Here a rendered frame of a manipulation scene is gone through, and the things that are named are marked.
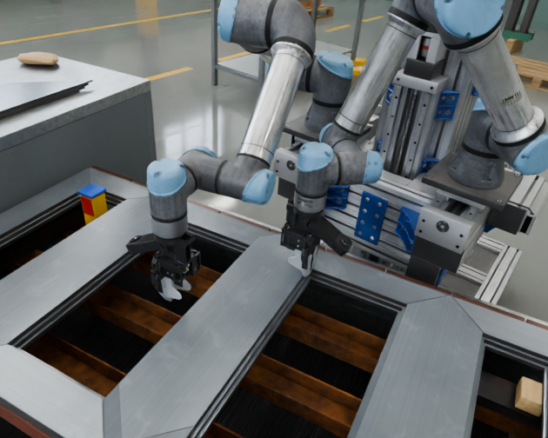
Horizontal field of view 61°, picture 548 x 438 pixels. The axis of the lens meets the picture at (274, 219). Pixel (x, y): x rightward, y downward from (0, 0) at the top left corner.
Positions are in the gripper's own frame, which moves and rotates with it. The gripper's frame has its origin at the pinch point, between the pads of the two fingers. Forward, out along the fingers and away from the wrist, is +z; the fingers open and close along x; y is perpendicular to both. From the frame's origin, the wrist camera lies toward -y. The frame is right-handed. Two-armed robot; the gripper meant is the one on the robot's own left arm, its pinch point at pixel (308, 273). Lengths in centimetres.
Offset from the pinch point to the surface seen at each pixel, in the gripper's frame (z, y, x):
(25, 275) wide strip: 0, 60, 37
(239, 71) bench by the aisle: 63, 207, -316
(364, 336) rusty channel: 14.5, -17.6, -0.3
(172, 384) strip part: 0.6, 10.0, 44.0
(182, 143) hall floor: 85, 183, -187
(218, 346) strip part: 0.7, 7.3, 31.4
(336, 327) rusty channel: 15.2, -9.8, -0.3
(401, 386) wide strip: 0.8, -30.2, 21.4
